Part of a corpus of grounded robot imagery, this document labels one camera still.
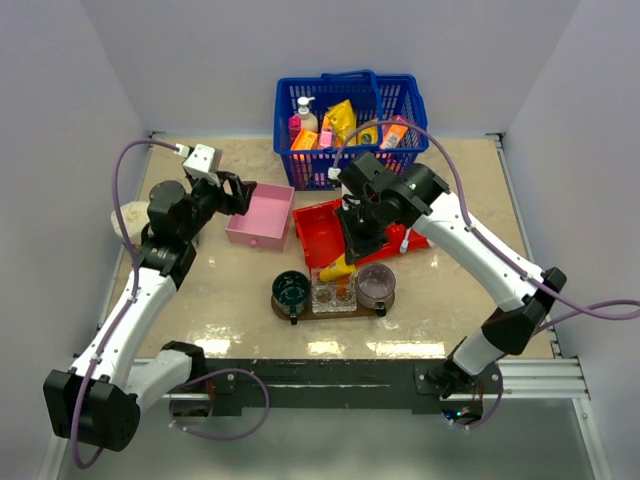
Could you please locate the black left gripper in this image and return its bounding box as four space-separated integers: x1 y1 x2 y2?
180 171 256 242

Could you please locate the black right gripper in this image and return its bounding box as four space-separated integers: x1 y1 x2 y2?
334 197 391 264

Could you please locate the light blue toothbrush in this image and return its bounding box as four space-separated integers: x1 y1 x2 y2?
399 228 412 254

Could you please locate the translucent purple mug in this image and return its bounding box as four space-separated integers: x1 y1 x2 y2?
356 263 396 317

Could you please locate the clear acrylic toothbrush holder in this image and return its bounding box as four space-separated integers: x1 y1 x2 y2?
311 268 358 313

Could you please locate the dark green mug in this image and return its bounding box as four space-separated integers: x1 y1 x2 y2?
272 270 311 325

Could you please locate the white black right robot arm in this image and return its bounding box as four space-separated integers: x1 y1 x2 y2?
329 152 567 398

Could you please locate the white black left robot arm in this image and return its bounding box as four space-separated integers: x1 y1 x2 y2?
43 172 257 451

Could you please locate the brown wooden oval tray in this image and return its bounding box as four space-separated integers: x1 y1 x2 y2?
270 294 395 325

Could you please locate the pink drawer box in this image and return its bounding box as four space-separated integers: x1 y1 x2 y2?
225 183 295 252

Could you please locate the red three-compartment bin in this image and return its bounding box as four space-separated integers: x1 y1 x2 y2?
293 199 407 269

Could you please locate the orange carton left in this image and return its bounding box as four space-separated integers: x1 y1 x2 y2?
291 128 319 151

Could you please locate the cream tissue roll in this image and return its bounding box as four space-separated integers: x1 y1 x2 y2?
121 201 149 248

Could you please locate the yellow green packet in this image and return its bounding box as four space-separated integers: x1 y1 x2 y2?
357 118 382 146

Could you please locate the white pump lotion bottle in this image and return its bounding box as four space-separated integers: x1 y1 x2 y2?
296 96 319 133

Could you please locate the pink small box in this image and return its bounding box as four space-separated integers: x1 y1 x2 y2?
318 129 333 150

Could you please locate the orange box in basket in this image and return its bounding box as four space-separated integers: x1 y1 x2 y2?
380 115 409 150

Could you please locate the yellow snack bag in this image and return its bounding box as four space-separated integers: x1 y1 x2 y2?
326 99 357 146

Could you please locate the blue plastic shopping basket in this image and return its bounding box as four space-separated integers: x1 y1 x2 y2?
273 70 429 190

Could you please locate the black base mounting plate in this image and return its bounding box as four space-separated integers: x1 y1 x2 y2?
206 358 474 416

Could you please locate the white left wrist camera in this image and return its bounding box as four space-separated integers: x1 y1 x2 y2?
175 143 222 186

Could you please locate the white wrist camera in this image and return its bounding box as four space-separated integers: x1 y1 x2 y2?
327 168 341 180
175 143 222 186

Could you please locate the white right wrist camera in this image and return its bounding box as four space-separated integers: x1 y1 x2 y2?
327 168 341 180

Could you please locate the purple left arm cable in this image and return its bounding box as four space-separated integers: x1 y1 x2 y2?
69 140 271 470

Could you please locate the aluminium frame rail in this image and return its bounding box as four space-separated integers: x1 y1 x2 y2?
492 355 591 399

